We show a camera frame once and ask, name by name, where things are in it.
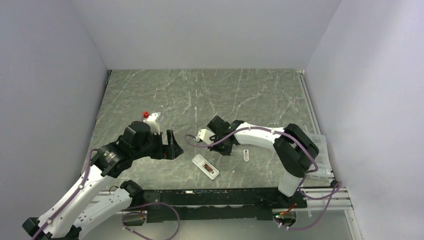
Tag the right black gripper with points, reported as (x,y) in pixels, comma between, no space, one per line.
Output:
(226,152)

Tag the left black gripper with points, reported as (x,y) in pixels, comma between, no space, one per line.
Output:
(169,151)

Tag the white battery compartment cover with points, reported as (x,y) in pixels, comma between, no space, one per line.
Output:
(246,156)

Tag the white remote control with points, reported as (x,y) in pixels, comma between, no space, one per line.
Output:
(206,167)

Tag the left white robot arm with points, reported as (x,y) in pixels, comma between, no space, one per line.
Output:
(71,218)

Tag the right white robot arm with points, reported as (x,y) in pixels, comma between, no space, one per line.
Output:
(295,150)

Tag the clear plastic organizer box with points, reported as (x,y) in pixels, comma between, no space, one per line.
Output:
(322,159)

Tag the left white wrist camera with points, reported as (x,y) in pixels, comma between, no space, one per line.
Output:
(153,120)

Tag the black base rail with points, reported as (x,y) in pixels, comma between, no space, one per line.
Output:
(260,203)

